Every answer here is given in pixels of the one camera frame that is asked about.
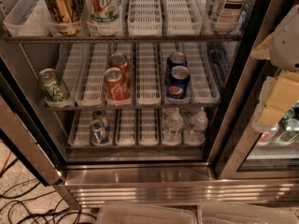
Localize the middle wire fridge shelf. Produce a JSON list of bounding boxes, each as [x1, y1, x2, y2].
[[41, 103, 218, 111]]

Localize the clear water bottle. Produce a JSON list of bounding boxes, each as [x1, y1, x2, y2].
[[184, 110, 208, 146], [164, 112, 183, 146]]

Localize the rear blue Pepsi can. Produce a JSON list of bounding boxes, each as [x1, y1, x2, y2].
[[165, 51, 187, 78]]

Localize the top wire fridge shelf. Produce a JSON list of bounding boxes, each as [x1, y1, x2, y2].
[[4, 35, 243, 43]]

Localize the rear red Coca-Cola can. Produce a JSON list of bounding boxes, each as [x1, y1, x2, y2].
[[108, 52, 131, 87]]

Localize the tall gold can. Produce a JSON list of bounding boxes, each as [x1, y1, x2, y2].
[[45, 0, 85, 35]]

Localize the rear silver blue can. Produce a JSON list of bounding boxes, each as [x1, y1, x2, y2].
[[93, 109, 109, 129]]

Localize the Teas Tea bottle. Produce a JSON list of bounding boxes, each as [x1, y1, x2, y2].
[[206, 0, 247, 35]]

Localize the left clear water bottle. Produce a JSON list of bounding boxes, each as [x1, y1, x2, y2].
[[164, 112, 183, 146]]

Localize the black floor cables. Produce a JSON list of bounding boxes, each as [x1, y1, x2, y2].
[[0, 158, 98, 224]]

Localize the orange floor cable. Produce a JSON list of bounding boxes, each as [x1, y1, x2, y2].
[[0, 150, 13, 175]]

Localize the blue pepsi can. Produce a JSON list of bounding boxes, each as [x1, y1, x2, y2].
[[166, 65, 191, 99], [165, 51, 187, 78]]

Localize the red can behind glass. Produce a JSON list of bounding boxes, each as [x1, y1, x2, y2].
[[257, 124, 279, 146]]

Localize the front red Coca-Cola can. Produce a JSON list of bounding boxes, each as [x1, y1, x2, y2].
[[104, 67, 130, 101]]

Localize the steel fridge base grille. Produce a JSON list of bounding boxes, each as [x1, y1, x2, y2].
[[64, 166, 299, 208]]

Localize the left clear plastic bin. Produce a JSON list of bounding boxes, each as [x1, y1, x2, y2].
[[95, 202, 197, 224]]

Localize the open steel fridge door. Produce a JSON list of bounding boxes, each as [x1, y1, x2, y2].
[[0, 39, 81, 209]]

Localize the front blue Pepsi can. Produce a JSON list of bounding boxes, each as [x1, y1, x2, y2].
[[166, 65, 191, 99]]

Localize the front silver blue can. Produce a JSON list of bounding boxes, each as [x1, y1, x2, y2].
[[90, 119, 108, 145]]

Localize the green soda can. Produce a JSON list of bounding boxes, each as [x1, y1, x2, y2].
[[37, 68, 70, 102]]

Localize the silver blue can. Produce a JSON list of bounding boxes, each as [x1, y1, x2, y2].
[[90, 119, 108, 145], [93, 109, 109, 129]]

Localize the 7UP bottle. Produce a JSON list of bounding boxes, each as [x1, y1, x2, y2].
[[88, 0, 119, 23]]

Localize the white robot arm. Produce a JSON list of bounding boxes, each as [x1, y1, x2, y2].
[[270, 5, 299, 72]]

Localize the right clear plastic bin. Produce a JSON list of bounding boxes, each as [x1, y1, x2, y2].
[[198, 202, 299, 224]]

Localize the green bottle behind glass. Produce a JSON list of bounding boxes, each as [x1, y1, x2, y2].
[[276, 108, 299, 146]]

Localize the red coca-cola can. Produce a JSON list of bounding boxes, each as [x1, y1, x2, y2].
[[108, 52, 131, 87], [104, 67, 130, 101]]

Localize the right clear water bottle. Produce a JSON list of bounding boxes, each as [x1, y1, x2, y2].
[[184, 110, 208, 146]]

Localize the clear plastic bin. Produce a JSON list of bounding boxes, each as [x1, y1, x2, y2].
[[95, 202, 197, 224], [198, 202, 299, 224]]

